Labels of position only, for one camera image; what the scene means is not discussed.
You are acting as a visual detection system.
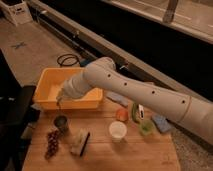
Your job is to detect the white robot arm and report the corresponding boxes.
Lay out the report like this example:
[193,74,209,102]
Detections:
[56,57,213,145]

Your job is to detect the small metal cup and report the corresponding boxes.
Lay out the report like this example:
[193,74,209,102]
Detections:
[54,115,69,133]

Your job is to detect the yellow plastic bin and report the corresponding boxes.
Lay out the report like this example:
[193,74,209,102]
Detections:
[34,67,103,110]

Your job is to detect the purple grape bunch toy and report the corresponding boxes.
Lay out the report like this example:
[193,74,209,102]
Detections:
[45,130,60,160]

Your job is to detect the blue object on floor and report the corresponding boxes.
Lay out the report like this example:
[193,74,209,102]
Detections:
[79,59,92,67]

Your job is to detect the black chair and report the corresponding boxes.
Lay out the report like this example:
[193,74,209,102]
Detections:
[0,49,35,171]

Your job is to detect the blue cloth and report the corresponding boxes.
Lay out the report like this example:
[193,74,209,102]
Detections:
[106,92,128,107]

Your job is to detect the orange toy fruit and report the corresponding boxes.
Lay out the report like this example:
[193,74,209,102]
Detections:
[116,108,128,122]

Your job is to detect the white storage box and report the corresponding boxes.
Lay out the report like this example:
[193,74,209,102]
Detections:
[0,0,33,26]

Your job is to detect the blue sponge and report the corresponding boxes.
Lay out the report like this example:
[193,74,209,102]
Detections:
[151,115,171,134]

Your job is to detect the coiled black cable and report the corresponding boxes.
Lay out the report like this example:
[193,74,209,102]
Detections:
[56,53,81,69]

